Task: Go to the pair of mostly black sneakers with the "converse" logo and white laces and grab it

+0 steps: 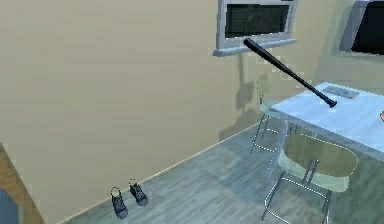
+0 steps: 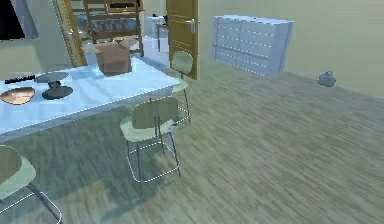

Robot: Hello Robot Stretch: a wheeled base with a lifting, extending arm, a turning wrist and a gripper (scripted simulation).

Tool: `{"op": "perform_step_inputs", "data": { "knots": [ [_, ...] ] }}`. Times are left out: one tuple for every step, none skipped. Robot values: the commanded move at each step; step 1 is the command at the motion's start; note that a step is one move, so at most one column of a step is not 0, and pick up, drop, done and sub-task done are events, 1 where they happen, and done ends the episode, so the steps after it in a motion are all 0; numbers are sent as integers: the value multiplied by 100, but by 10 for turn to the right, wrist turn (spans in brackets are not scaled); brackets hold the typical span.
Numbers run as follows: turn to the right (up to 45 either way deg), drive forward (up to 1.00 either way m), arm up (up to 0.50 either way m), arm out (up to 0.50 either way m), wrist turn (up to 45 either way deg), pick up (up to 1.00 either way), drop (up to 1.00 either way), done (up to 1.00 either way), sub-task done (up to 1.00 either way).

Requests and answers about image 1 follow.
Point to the black sneaker with white laces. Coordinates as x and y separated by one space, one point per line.
139 194
119 206

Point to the grey flat remote control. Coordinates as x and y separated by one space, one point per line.
340 91

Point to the pale green metal-legged chair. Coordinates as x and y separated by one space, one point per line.
266 108
316 163

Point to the black baseball bat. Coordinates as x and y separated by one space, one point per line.
283 68

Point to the pale blue table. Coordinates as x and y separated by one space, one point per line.
346 116

